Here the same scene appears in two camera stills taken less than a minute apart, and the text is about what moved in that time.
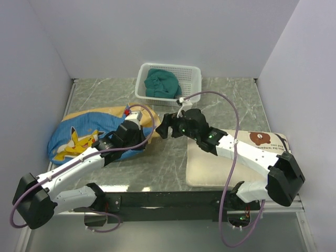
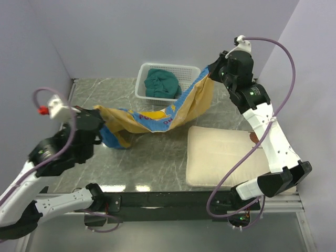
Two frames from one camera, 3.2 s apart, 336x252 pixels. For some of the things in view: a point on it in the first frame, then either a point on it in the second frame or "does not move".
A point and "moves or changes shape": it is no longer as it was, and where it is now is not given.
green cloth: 161,83 does not move
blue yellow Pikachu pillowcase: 77,132 moves or changes shape
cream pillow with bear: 206,169 does not move
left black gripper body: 137,142 -> 90,152
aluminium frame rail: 272,206 does not move
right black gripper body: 182,126 -> 218,72
